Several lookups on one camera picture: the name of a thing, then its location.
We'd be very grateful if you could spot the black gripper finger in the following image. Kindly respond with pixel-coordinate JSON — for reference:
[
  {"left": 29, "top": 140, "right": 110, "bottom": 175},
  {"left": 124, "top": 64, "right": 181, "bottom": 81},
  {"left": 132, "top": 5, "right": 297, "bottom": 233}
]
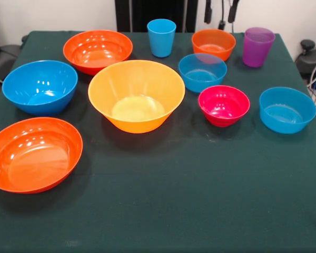
[
  {"left": 203, "top": 0, "right": 213, "bottom": 24},
  {"left": 227, "top": 0, "right": 240, "bottom": 24}
]

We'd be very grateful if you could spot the purple cup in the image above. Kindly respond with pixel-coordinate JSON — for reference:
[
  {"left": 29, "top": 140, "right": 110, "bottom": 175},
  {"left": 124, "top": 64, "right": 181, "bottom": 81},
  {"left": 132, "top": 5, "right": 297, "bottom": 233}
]
[{"left": 242, "top": 27, "right": 276, "bottom": 69}]

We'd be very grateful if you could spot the blue cup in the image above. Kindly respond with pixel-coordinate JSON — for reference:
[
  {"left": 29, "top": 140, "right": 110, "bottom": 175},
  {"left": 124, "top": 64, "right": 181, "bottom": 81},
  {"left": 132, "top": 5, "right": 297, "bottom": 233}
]
[{"left": 146, "top": 18, "right": 177, "bottom": 58}]

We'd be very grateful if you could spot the small pink bowl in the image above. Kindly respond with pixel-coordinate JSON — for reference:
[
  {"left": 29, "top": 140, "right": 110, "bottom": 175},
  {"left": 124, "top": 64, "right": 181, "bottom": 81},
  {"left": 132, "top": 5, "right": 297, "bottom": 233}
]
[{"left": 197, "top": 85, "right": 251, "bottom": 128}]

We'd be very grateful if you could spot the large yellow-orange bowl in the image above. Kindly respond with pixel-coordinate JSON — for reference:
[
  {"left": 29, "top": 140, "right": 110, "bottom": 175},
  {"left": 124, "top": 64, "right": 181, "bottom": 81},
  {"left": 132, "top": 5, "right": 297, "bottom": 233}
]
[{"left": 87, "top": 59, "right": 186, "bottom": 134}]

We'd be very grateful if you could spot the large blue bowl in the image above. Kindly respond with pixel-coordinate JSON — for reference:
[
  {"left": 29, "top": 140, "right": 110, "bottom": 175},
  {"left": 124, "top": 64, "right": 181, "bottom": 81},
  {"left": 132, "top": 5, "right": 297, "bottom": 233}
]
[{"left": 2, "top": 60, "right": 78, "bottom": 116}]

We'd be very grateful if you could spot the large orange bowl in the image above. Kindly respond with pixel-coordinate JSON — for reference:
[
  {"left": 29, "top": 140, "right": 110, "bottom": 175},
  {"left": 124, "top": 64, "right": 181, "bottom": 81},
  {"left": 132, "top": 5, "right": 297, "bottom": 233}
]
[
  {"left": 63, "top": 29, "right": 134, "bottom": 76},
  {"left": 0, "top": 116, "right": 84, "bottom": 194}
]

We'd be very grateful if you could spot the small orange bowl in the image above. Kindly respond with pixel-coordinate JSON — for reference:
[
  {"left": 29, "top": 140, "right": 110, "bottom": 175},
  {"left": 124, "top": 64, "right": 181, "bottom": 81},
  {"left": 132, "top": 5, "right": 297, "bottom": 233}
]
[{"left": 191, "top": 28, "right": 237, "bottom": 62}]

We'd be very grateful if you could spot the small blue bowl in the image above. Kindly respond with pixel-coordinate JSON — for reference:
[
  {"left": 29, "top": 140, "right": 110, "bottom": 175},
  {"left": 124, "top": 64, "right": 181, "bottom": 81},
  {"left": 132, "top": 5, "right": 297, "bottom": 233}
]
[
  {"left": 177, "top": 53, "right": 228, "bottom": 93},
  {"left": 259, "top": 86, "right": 316, "bottom": 134}
]

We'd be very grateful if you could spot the dark green table cloth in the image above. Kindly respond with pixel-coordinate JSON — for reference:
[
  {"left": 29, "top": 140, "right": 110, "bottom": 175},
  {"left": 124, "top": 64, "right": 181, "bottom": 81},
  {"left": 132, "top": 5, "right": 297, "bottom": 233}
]
[{"left": 0, "top": 30, "right": 316, "bottom": 253}]

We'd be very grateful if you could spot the black cable with plug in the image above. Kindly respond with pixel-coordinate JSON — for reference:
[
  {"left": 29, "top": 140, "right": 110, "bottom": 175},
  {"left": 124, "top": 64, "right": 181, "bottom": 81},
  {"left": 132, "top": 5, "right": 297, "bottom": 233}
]
[{"left": 217, "top": 0, "right": 235, "bottom": 34}]

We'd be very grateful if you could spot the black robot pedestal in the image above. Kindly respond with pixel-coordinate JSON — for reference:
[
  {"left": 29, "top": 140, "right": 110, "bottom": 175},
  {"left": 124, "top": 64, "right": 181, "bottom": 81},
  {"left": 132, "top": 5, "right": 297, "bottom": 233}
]
[{"left": 114, "top": 0, "right": 199, "bottom": 33}]

